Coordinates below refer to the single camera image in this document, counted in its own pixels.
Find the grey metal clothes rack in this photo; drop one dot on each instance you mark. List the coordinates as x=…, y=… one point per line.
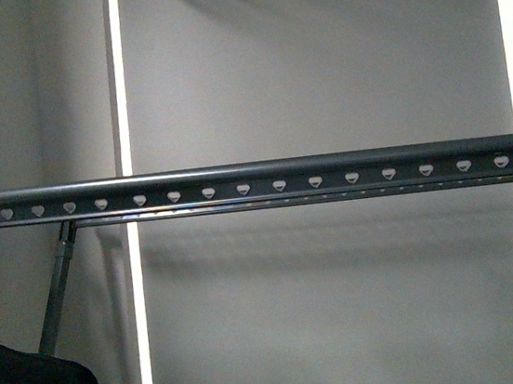
x=326, y=178

